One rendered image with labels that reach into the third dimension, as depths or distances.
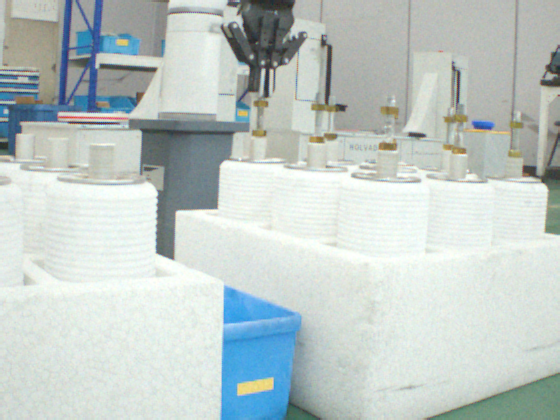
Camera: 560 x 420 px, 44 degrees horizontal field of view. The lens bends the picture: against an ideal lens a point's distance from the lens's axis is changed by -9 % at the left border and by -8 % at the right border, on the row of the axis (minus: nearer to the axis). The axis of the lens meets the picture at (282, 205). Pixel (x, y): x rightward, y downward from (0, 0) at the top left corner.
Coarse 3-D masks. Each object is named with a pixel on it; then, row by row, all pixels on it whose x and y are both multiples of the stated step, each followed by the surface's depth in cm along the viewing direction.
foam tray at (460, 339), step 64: (192, 256) 95; (256, 256) 83; (320, 256) 74; (448, 256) 74; (512, 256) 80; (320, 320) 74; (384, 320) 69; (448, 320) 75; (512, 320) 82; (320, 384) 74; (384, 384) 70; (448, 384) 76; (512, 384) 84
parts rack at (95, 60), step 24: (72, 0) 578; (96, 0) 539; (168, 0) 647; (96, 24) 539; (72, 48) 571; (96, 48) 543; (96, 72) 545; (240, 72) 643; (72, 96) 578; (96, 96) 549
